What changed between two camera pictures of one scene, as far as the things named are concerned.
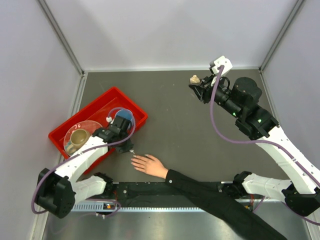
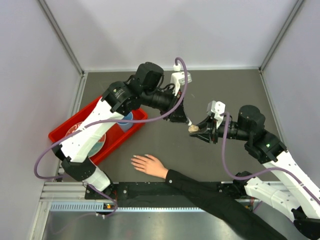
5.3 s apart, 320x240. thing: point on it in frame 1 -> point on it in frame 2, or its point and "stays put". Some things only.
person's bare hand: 149,165 stays put
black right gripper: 203,92 -> 210,124
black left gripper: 126,148 -> 178,115
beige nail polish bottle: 194,79 -> 193,128
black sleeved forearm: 225,207 stays put
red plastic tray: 96,112 stays put
